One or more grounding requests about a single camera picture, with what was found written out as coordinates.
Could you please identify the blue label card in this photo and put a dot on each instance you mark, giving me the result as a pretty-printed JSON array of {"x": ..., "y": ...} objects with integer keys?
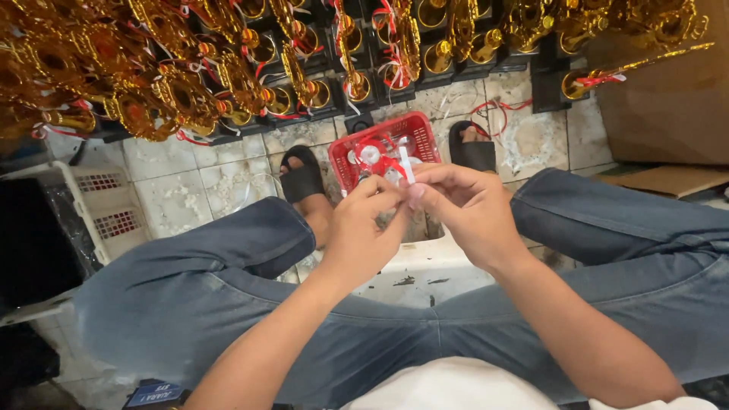
[{"x": 155, "y": 394}]

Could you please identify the loose clear ribbon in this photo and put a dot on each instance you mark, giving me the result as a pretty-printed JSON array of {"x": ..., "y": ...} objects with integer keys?
[{"x": 250, "y": 191}]

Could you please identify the red plastic basket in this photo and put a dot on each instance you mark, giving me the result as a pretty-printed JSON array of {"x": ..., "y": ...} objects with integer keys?
[{"x": 418, "y": 136}]

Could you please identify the blue jeans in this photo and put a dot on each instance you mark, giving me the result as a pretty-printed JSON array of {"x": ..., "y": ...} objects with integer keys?
[{"x": 171, "y": 307}]

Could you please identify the single black trophy base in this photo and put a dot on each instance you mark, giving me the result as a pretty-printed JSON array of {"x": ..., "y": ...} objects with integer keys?
[{"x": 359, "y": 123}]

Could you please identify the loose red white ribbon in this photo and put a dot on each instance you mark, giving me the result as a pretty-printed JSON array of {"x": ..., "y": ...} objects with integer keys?
[{"x": 501, "y": 107}]

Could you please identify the white plastic crate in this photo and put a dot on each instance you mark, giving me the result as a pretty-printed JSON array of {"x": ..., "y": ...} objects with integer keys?
[{"x": 108, "y": 205}]

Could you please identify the person's left hand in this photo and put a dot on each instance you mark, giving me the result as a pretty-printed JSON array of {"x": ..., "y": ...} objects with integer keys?
[{"x": 356, "y": 239}]

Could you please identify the black sandal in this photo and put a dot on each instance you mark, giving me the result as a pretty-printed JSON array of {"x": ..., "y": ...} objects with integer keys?
[
  {"x": 302, "y": 179},
  {"x": 472, "y": 154}
]

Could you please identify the black plastic bag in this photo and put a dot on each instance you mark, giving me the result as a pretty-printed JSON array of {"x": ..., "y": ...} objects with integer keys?
[{"x": 34, "y": 239}]

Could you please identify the flat cardboard sheet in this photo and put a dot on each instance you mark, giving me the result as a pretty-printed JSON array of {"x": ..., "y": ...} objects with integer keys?
[{"x": 672, "y": 179}]

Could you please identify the person's right hand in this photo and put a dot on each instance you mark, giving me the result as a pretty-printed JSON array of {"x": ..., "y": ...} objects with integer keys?
[{"x": 478, "y": 222}]

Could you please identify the white plastic stool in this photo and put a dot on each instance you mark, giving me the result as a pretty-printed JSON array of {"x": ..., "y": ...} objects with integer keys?
[{"x": 424, "y": 270}]

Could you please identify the white shirt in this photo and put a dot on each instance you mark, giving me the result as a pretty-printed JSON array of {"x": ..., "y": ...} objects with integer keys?
[{"x": 455, "y": 387}]

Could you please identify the white ribbon spool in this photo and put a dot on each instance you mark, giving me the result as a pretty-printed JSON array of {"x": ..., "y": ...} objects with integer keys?
[{"x": 370, "y": 154}]

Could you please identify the brown cardboard box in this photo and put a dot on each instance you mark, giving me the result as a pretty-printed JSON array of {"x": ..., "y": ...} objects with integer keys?
[{"x": 666, "y": 108}]

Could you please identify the white ribbon strip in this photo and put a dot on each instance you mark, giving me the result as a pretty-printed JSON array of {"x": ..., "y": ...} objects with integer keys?
[{"x": 406, "y": 162}]

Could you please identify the group of gold trophies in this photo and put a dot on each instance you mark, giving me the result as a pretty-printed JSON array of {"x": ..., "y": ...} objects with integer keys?
[{"x": 171, "y": 74}]

